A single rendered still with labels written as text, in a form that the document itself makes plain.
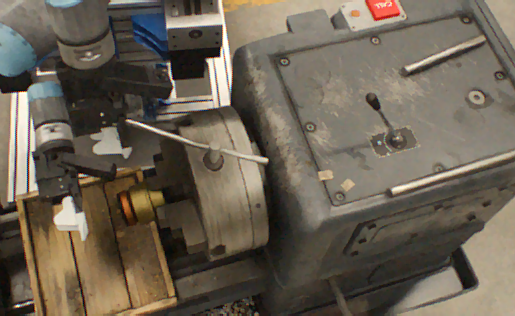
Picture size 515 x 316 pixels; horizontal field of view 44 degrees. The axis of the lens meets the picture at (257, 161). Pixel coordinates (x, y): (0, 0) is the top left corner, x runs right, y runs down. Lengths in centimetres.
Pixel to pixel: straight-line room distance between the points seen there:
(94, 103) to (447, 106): 71
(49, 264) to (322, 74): 75
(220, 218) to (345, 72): 40
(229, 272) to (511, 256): 146
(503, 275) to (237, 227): 160
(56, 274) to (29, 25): 62
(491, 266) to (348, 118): 150
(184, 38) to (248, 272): 58
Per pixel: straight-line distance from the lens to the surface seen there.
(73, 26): 87
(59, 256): 154
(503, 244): 271
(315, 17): 139
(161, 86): 97
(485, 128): 134
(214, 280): 151
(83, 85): 96
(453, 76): 138
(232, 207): 121
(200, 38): 157
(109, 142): 103
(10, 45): 115
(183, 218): 130
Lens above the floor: 231
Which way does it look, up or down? 63 degrees down
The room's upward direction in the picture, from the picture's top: 9 degrees clockwise
